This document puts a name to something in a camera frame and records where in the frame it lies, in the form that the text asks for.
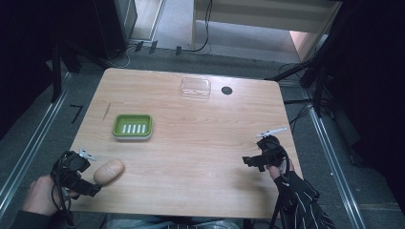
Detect person's right hand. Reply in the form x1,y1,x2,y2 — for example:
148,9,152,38
266,157,296,181

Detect metal floor rail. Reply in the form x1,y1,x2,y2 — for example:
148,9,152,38
0,72,73,212
303,92,368,229

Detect black hanging cable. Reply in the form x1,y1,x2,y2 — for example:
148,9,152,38
180,0,214,53

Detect white floor cable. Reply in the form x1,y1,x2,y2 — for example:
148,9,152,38
107,44,139,70

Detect green soap dish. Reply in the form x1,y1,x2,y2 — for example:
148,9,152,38
112,114,154,141

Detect person's left hand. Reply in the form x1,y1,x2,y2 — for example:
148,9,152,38
22,174,80,218

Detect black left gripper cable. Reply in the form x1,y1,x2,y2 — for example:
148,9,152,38
51,151,77,229

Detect white wooden furniture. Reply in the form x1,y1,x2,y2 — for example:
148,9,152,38
190,0,343,63

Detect tan bread roll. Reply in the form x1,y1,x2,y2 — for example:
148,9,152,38
93,158,125,187

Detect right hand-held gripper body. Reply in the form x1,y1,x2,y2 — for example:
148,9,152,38
255,126,289,168

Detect black floor cables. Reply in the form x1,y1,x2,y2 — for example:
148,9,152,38
278,62,335,135

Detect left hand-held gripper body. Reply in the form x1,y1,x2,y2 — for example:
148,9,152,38
51,147,97,191

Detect clear plastic box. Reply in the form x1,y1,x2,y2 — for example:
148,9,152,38
179,76,212,100

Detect black cabinet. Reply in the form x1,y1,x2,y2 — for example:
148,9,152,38
92,0,139,61

